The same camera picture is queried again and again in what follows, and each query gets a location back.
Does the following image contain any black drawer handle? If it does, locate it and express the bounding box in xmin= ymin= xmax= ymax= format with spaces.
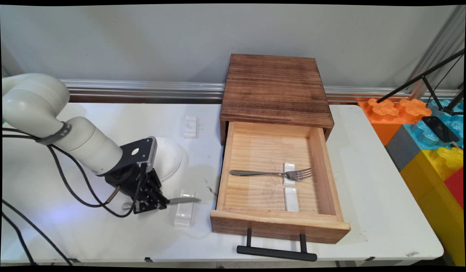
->
xmin=237 ymin=228 xmax=317 ymax=262

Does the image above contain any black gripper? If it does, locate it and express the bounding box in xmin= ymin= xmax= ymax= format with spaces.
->
xmin=104 ymin=162 xmax=168 ymax=215

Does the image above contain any black camera cable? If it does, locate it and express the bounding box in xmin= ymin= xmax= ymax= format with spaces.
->
xmin=2 ymin=127 xmax=147 ymax=265

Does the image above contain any blue foam block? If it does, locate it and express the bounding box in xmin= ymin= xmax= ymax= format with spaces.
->
xmin=404 ymin=99 xmax=464 ymax=151

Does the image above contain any black tripod stand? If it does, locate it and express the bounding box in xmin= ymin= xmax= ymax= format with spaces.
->
xmin=376 ymin=49 xmax=464 ymax=116

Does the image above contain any aluminium rail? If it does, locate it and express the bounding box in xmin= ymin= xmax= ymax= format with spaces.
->
xmin=61 ymin=79 xmax=460 ymax=102

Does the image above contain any grey foam block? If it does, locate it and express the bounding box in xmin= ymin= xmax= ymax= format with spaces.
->
xmin=385 ymin=125 xmax=422 ymax=172

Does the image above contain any white ceramic plate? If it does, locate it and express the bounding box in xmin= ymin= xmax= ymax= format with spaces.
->
xmin=153 ymin=137 xmax=182 ymax=181

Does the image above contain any light wooden drawer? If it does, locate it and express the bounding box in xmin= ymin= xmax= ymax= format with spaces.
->
xmin=210 ymin=121 xmax=351 ymax=244

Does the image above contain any silver metal fork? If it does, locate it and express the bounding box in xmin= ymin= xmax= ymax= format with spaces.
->
xmin=229 ymin=168 xmax=313 ymax=181

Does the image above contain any black cable with metal plug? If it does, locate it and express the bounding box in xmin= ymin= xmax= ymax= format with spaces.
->
xmin=2 ymin=132 xmax=121 ymax=265

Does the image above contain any white ceramic cutlery rest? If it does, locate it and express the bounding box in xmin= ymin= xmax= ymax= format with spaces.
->
xmin=184 ymin=115 xmax=199 ymax=139
xmin=174 ymin=190 xmax=197 ymax=227
xmin=285 ymin=187 xmax=299 ymax=212
xmin=283 ymin=163 xmax=296 ymax=186

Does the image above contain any silver metal knife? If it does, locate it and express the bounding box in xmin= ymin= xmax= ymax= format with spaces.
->
xmin=122 ymin=196 xmax=201 ymax=210

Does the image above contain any red foam block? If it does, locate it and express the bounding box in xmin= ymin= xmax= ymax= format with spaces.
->
xmin=444 ymin=167 xmax=464 ymax=209

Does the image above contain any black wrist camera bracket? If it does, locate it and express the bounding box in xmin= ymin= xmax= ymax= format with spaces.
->
xmin=98 ymin=137 xmax=158 ymax=176

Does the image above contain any orange foam block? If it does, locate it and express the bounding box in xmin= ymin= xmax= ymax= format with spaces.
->
xmin=358 ymin=98 xmax=432 ymax=146

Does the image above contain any dark wooden drawer cabinet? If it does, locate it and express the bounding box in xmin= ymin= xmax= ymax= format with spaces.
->
xmin=219 ymin=54 xmax=334 ymax=146

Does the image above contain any grey cable strap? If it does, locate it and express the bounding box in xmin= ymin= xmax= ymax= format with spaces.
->
xmin=36 ymin=122 xmax=72 ymax=146

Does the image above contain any black smartphone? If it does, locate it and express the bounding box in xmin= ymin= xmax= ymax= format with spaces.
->
xmin=422 ymin=116 xmax=460 ymax=143

